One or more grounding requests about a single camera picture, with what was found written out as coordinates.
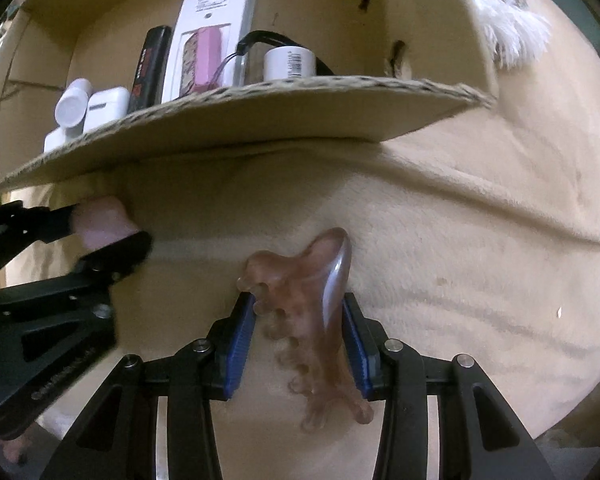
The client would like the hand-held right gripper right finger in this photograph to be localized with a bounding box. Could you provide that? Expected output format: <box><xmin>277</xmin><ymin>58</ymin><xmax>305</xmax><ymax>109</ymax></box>
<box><xmin>342</xmin><ymin>292</ymin><xmax>556</xmax><ymax>480</ymax></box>

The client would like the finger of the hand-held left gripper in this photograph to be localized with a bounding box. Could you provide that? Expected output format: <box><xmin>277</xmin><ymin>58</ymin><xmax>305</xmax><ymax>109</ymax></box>
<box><xmin>0</xmin><ymin>200</ymin><xmax>81</xmax><ymax>275</ymax></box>
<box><xmin>0</xmin><ymin>231</ymin><xmax>154</xmax><ymax>312</ymax></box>

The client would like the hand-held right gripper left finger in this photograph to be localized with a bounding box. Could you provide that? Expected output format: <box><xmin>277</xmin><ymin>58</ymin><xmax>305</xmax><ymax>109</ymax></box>
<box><xmin>40</xmin><ymin>291</ymin><xmax>258</xmax><ymax>480</ymax></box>

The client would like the pink rounded object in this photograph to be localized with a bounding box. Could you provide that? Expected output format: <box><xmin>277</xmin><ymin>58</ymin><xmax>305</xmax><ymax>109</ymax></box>
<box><xmin>74</xmin><ymin>196</ymin><xmax>141</xmax><ymax>251</ymax></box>

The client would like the white charger adapter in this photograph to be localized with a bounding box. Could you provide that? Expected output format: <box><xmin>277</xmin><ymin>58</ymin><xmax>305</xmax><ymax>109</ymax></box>
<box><xmin>43</xmin><ymin>127</ymin><xmax>81</xmax><ymax>155</ymax></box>

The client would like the translucent brown comb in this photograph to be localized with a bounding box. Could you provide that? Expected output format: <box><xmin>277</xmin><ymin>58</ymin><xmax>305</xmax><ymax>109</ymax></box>
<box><xmin>237</xmin><ymin>227</ymin><xmax>376</xmax><ymax>433</ymax></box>

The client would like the plain white bottle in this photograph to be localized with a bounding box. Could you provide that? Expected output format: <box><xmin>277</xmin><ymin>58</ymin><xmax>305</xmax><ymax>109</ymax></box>
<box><xmin>55</xmin><ymin>78</ymin><xmax>92</xmax><ymax>134</ymax></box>

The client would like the black elongated device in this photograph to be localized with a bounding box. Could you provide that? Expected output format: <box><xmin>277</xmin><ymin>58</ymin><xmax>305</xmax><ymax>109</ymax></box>
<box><xmin>126</xmin><ymin>25</ymin><xmax>174</xmax><ymax>116</ymax></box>

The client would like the pink patterned box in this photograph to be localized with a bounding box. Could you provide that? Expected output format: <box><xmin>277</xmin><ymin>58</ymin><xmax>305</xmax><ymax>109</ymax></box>
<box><xmin>179</xmin><ymin>27</ymin><xmax>227</xmax><ymax>98</ymax></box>

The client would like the cardboard box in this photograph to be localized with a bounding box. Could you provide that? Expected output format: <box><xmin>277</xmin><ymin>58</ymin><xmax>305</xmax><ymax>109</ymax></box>
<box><xmin>0</xmin><ymin>0</ymin><xmax>501</xmax><ymax>196</ymax></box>

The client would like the white bottle with label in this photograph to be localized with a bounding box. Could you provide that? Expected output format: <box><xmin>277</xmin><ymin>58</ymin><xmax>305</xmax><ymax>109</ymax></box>
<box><xmin>263</xmin><ymin>46</ymin><xmax>319</xmax><ymax>82</ymax></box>

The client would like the person's left hand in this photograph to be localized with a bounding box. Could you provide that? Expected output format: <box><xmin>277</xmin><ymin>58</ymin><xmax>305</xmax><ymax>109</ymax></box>
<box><xmin>0</xmin><ymin>432</ymin><xmax>32</xmax><ymax>467</ymax></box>

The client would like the white earbuds case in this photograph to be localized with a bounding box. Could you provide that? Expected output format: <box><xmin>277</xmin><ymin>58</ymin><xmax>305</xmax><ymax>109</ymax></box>
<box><xmin>82</xmin><ymin>87</ymin><xmax>131</xmax><ymax>134</ymax></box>

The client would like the beige blanket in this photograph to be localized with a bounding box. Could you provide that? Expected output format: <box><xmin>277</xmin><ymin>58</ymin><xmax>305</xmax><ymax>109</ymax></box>
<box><xmin>0</xmin><ymin>0</ymin><xmax>600</xmax><ymax>480</ymax></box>

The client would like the white remote control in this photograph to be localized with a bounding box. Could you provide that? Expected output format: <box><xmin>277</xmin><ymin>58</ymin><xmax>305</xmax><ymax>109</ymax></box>
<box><xmin>161</xmin><ymin>0</ymin><xmax>259</xmax><ymax>106</ymax></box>

